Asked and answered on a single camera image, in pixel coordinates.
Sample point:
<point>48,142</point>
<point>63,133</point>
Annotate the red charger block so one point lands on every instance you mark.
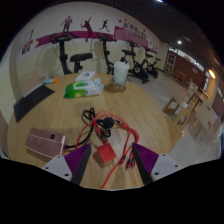
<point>106,153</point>

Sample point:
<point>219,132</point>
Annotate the white tissue pack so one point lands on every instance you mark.
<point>85,76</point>

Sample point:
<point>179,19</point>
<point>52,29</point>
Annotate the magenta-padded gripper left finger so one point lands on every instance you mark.
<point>56,165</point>

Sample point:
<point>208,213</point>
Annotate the green wet wipes pack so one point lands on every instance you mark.
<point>83,89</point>

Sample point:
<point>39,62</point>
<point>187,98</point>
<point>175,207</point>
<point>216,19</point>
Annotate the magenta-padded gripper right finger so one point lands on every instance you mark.
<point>165,165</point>

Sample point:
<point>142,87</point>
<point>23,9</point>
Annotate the black flat pad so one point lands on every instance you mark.
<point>31,101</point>

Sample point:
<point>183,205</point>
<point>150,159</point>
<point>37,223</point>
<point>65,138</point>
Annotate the white cup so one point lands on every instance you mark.
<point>121,71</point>

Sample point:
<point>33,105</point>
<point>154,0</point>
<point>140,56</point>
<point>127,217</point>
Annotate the blue and orange tube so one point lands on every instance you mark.
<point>50,80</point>

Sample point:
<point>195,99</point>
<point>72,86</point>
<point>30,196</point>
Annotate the round brown coaster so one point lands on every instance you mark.
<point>117,88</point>

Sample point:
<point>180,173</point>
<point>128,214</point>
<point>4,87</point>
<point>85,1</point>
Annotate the black exercise bike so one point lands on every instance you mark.
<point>62,56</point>
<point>106,53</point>
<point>151,68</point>
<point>136,68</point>

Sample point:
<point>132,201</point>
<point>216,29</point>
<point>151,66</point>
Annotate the ceiling lights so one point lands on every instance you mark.
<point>211,74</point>

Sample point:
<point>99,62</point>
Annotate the pink power strip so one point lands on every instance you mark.
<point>43,141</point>

